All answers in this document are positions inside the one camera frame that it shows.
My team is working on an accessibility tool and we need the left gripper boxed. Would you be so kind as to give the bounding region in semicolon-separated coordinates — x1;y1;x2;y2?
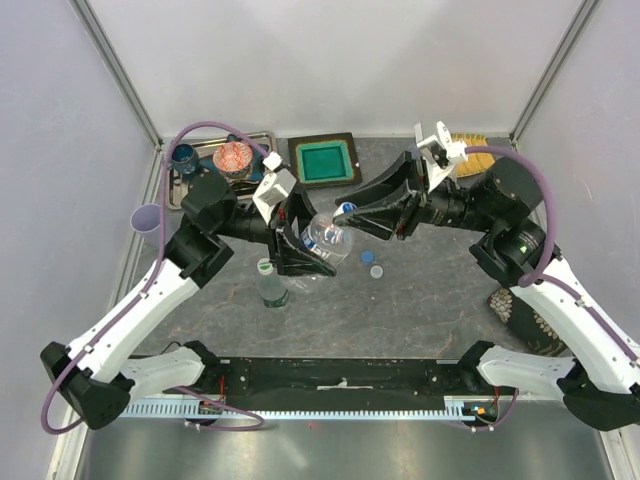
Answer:
214;183;345;276

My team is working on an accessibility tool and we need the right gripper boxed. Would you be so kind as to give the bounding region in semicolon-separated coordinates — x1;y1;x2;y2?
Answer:
335;150;498;243

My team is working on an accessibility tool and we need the blue cap small bottle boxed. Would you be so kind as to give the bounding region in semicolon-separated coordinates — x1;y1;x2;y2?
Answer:
293;212;354;272

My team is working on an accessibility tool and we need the green label plastic bottle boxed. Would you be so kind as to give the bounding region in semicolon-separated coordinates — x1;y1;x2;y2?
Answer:
258;266;289;308

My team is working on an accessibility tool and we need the white bottle cap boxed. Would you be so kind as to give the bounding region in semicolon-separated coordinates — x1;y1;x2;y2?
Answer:
370;265;384;279

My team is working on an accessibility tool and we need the blue white Pocari cap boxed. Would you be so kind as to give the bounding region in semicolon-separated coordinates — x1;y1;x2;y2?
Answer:
333;202;357;217

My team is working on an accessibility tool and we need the white green Cestbon cap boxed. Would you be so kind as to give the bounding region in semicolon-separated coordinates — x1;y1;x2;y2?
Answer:
256;258;273;276

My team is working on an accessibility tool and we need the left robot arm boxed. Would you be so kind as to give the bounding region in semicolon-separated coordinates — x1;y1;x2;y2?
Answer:
40;170;337;430

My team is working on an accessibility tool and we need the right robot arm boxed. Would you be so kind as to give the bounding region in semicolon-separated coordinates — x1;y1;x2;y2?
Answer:
338;148;639;431

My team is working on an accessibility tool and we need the blue star shaped dish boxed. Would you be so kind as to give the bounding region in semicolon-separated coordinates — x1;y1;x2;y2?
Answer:
225;132;275;184

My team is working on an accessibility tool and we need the green square plate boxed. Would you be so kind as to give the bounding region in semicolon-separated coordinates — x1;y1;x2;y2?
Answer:
287;132;362;189

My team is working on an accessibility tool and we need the yellow bamboo pattern plate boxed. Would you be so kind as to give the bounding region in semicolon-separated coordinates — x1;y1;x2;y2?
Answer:
452;133;495;178

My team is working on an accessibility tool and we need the metal tray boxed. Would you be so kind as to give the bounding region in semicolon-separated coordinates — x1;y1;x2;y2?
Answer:
167;132;278;210

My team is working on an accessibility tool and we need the red patterned bowl on tray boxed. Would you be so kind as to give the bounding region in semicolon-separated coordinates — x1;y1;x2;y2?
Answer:
212;141;253;173

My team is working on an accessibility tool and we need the dark blue mug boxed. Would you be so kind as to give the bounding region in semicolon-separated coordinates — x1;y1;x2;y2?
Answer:
170;144;200;176

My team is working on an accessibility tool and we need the purple plastic cup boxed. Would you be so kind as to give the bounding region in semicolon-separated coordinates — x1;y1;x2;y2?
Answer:
130;203;163;235

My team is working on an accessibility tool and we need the dark floral square plate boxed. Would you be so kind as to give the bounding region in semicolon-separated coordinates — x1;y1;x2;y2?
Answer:
487;288;567;357

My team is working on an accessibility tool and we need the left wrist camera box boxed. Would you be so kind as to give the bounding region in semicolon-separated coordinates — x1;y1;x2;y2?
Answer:
252;152;297;224

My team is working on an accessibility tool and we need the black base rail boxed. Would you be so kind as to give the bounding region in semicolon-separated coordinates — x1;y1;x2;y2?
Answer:
192;357;496;410

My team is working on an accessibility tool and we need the white cable duct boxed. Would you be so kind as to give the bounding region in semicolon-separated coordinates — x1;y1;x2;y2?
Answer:
120;395;474;421

